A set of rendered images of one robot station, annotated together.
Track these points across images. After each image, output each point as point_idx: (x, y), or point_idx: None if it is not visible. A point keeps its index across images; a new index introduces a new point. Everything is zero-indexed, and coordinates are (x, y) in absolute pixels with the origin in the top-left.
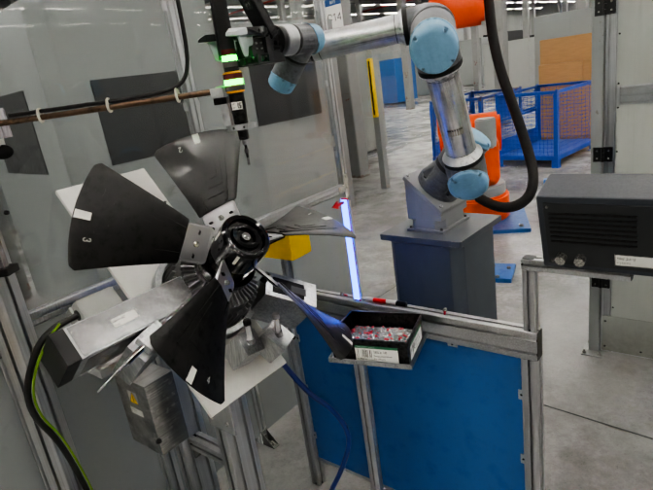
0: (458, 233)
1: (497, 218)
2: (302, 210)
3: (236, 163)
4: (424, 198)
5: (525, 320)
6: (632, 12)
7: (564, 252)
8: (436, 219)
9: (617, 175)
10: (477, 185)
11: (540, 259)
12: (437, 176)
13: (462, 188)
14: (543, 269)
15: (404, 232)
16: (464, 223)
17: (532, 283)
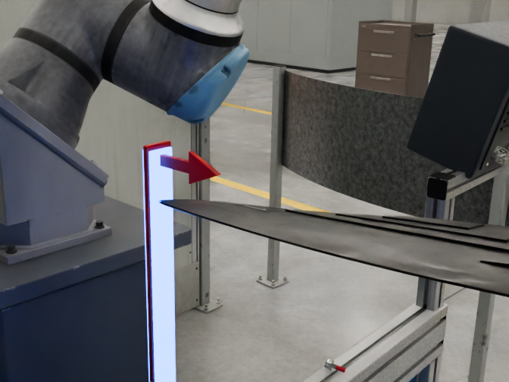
0: (129, 222)
1: None
2: (217, 207)
3: None
4: (64, 150)
5: (438, 291)
6: None
7: (499, 145)
8: (92, 199)
9: (498, 23)
10: (233, 82)
11: (455, 173)
12: (69, 86)
13: (222, 90)
14: (463, 188)
15: (17, 270)
16: None
17: (451, 219)
